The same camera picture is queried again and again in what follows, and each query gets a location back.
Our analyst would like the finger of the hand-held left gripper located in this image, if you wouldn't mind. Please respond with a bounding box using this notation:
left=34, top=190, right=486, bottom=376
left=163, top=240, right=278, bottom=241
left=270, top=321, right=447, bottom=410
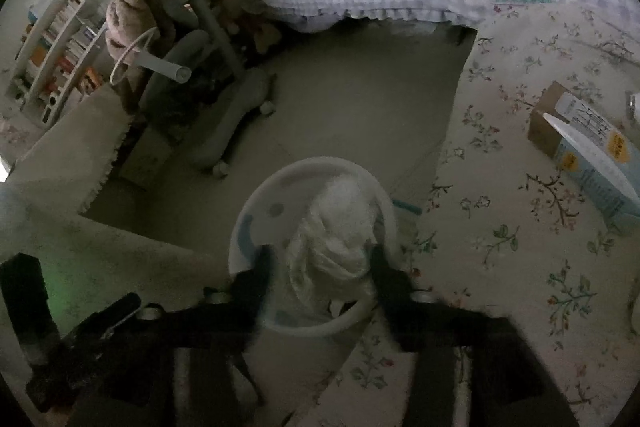
left=60, top=292, right=142, bottom=349

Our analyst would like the white cloth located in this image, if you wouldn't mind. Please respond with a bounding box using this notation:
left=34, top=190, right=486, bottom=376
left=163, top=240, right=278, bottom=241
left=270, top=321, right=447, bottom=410
left=287, top=177, right=382, bottom=315

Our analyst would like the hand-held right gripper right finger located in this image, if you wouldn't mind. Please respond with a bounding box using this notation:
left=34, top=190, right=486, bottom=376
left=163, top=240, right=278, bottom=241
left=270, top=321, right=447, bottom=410
left=369, top=244, right=581, bottom=427

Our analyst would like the blue and white carton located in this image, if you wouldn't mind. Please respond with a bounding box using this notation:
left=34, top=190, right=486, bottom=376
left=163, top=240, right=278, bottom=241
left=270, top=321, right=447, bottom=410
left=542, top=92, right=640, bottom=236

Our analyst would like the white bookshelf with books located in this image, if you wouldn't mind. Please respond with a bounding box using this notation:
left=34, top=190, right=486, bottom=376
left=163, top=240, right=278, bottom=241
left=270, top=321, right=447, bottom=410
left=5, top=0, right=108, bottom=128

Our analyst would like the brown cardboard box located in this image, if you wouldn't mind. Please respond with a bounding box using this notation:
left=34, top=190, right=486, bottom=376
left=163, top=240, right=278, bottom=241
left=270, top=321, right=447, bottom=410
left=527, top=81, right=576, bottom=160

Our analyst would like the teal plastic stick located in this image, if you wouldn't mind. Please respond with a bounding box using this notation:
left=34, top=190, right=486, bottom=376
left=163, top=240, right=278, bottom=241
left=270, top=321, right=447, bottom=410
left=392, top=198, right=424, bottom=216

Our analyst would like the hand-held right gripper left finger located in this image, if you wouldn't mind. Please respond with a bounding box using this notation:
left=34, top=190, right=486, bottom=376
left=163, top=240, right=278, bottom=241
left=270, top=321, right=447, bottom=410
left=75, top=244, right=275, bottom=427

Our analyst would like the white round waste bin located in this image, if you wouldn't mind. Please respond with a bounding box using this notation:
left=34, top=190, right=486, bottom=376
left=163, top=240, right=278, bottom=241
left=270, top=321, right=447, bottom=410
left=227, top=157, right=401, bottom=339

